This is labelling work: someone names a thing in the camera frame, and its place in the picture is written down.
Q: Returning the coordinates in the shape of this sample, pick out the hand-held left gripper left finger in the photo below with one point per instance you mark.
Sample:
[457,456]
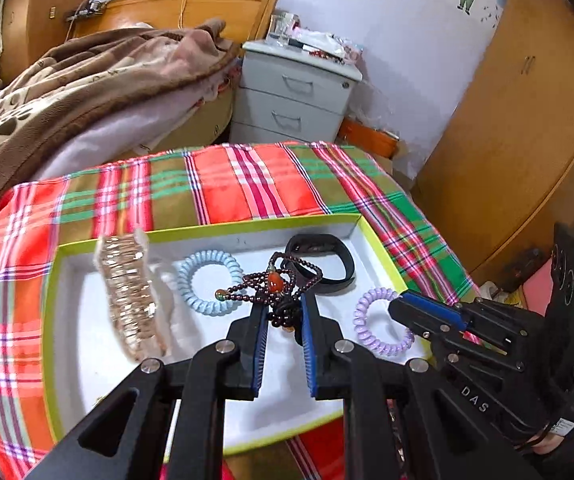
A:
[259,350]

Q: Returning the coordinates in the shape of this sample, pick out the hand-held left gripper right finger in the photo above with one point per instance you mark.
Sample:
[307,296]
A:
[309,350]

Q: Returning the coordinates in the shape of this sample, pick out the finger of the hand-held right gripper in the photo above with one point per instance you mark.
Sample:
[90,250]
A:
[412,322]
[432,307]

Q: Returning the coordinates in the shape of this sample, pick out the black wristband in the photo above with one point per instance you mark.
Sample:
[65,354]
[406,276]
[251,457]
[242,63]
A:
[337,280]

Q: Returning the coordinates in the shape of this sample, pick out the pink transparent hair claw clip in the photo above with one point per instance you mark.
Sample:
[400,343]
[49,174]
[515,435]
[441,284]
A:
[127,285]

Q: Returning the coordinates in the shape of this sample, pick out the yellow-green cardboard box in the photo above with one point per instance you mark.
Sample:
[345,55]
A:
[92,340]

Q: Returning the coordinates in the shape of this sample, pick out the person's right hand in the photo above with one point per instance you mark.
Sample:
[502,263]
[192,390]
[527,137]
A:
[547,444]

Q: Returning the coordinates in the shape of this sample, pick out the red green plaid cloth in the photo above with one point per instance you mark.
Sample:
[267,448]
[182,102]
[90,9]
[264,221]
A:
[217,195]

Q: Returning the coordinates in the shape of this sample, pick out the orange box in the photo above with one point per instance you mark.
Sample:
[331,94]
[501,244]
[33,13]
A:
[367,137]

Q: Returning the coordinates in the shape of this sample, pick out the large wooden wardrobe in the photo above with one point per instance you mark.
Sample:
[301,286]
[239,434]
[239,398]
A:
[517,135]

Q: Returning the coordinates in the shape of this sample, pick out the pale pink quilt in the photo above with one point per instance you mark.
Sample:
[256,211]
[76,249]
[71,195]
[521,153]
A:
[117,145]

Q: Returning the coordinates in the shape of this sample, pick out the white nightstand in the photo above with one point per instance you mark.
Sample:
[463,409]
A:
[292,100]

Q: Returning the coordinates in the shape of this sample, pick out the pile of small nightstand clutter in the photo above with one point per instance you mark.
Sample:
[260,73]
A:
[317,40]

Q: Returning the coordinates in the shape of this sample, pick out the brown patterned blanket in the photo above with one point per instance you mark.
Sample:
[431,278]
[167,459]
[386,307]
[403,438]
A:
[67,85]

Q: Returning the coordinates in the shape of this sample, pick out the wooden headboard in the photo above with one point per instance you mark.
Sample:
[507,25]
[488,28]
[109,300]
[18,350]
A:
[217,10]

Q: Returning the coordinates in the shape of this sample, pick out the power strip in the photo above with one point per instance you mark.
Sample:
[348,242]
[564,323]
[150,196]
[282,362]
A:
[84,10]

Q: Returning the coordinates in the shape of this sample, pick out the tall wooden cabinet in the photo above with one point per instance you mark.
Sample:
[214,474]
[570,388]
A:
[42,10]

